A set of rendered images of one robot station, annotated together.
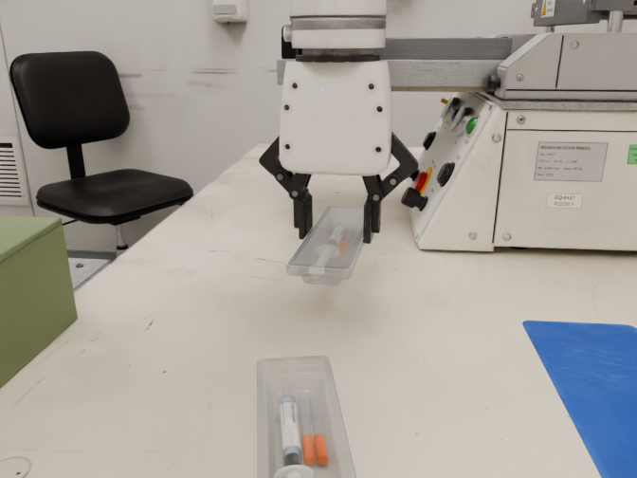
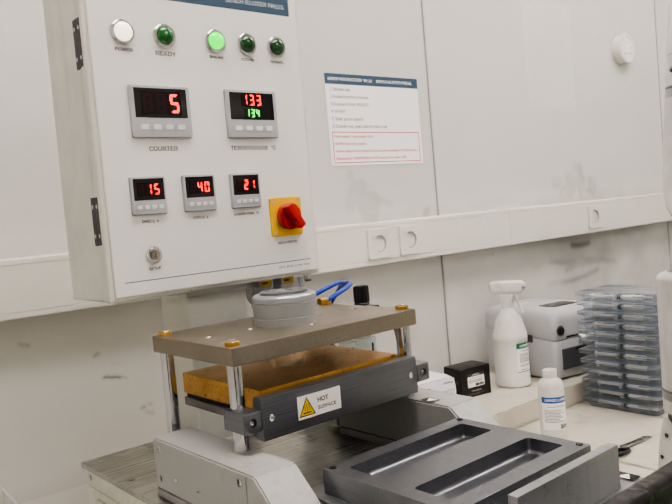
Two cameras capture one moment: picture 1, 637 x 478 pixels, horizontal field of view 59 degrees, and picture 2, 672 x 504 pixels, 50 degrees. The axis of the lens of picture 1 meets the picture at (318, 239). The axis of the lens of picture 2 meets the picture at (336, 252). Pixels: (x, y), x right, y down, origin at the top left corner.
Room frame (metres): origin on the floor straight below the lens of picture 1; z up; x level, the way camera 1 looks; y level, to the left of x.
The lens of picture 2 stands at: (1.36, 0.25, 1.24)
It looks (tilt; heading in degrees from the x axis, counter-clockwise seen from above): 3 degrees down; 224
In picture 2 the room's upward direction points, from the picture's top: 5 degrees counter-clockwise
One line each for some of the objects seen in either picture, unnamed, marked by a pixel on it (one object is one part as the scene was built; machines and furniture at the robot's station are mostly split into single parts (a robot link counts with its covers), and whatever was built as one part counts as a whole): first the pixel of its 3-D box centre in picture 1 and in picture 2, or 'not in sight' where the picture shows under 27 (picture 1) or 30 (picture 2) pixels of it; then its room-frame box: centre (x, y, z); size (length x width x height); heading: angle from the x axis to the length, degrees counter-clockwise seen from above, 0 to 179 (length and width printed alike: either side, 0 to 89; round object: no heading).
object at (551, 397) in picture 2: not in sight; (551, 405); (0.07, -0.45, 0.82); 0.05 x 0.05 x 0.14
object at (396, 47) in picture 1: (432, 46); (457, 468); (0.80, -0.15, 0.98); 0.20 x 0.17 x 0.03; 174
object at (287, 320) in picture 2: not in sight; (286, 338); (0.75, -0.44, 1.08); 0.31 x 0.24 x 0.13; 174
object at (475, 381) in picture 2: not in sight; (467, 379); (-0.02, -0.71, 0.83); 0.09 x 0.06 x 0.07; 166
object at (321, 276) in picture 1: (336, 243); not in sight; (0.52, -0.02, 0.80); 0.18 x 0.06 x 0.02; 168
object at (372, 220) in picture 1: (382, 207); not in sight; (0.52, -0.06, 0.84); 0.03 x 0.03 x 0.07; 78
